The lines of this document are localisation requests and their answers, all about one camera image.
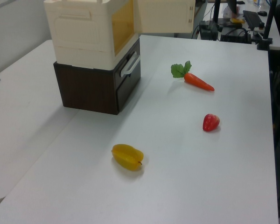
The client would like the cream cabinet door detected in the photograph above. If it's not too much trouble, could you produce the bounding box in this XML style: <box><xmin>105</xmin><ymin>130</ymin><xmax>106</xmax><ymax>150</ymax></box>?
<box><xmin>133</xmin><ymin>0</ymin><xmax>196</xmax><ymax>34</ymax></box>

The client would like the white drawer handle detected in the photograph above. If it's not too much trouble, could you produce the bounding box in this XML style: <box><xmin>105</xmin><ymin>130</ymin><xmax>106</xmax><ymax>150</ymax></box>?
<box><xmin>120</xmin><ymin>53</ymin><xmax>141</xmax><ymax>77</ymax></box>

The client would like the black electronics box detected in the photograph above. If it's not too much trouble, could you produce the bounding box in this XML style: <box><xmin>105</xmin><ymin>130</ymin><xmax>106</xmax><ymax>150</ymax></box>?
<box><xmin>220</xmin><ymin>27</ymin><xmax>252</xmax><ymax>44</ymax></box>

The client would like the dark brown wooden drawer unit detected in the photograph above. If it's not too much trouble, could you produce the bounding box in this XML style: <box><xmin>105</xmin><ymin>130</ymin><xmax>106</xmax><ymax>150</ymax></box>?
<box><xmin>53</xmin><ymin>38</ymin><xmax>142</xmax><ymax>115</ymax></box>

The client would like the cream plastic cabinet box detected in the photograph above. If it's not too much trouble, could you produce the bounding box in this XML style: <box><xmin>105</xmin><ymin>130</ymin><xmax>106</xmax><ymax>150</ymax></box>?
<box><xmin>43</xmin><ymin>0</ymin><xmax>140</xmax><ymax>70</ymax></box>

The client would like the yellow toy starfruit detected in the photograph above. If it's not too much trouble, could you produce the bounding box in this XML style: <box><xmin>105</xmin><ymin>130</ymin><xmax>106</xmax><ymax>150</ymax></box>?
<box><xmin>111</xmin><ymin>144</ymin><xmax>144</xmax><ymax>172</ymax></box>

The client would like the thin black stand pole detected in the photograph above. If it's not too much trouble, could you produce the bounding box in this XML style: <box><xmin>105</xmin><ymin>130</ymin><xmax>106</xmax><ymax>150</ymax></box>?
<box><xmin>213</xmin><ymin>0</ymin><xmax>222</xmax><ymax>23</ymax></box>

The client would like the orange toy carrot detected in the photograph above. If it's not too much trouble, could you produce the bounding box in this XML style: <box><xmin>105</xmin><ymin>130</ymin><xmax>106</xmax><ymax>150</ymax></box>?
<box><xmin>170</xmin><ymin>60</ymin><xmax>215</xmax><ymax>92</ymax></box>

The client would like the black pole with clamp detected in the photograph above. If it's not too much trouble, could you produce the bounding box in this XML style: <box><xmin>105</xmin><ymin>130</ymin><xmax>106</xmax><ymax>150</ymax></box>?
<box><xmin>256</xmin><ymin>0</ymin><xmax>279</xmax><ymax>51</ymax></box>

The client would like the dark monitor stand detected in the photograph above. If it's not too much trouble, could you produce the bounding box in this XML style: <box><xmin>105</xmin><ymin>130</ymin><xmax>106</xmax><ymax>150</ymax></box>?
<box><xmin>226</xmin><ymin>0</ymin><xmax>239</xmax><ymax>14</ymax></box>

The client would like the red toy fruit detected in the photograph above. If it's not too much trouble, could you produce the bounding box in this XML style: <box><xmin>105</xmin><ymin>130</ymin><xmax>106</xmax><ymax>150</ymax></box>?
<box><xmin>202</xmin><ymin>113</ymin><xmax>220</xmax><ymax>133</ymax></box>

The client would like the black keyboard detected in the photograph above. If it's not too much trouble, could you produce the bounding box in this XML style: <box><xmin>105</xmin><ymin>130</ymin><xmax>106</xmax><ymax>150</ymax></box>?
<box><xmin>242</xmin><ymin>10</ymin><xmax>265</xmax><ymax>30</ymax></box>

